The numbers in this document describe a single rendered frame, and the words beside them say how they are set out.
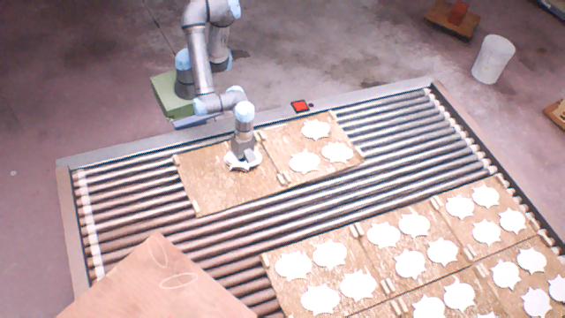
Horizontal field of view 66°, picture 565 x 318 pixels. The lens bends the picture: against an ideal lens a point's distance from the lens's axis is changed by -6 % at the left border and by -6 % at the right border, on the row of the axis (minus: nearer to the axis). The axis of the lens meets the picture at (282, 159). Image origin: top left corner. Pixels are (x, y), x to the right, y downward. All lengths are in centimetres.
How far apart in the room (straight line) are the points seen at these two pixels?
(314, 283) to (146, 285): 63
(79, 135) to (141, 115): 48
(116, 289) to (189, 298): 26
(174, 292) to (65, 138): 217
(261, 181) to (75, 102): 218
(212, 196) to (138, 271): 48
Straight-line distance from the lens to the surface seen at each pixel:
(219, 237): 192
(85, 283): 187
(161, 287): 170
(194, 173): 208
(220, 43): 213
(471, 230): 219
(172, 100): 237
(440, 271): 202
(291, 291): 181
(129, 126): 361
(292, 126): 229
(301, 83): 397
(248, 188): 203
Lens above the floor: 259
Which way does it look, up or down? 50 degrees down
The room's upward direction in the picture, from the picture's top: 9 degrees clockwise
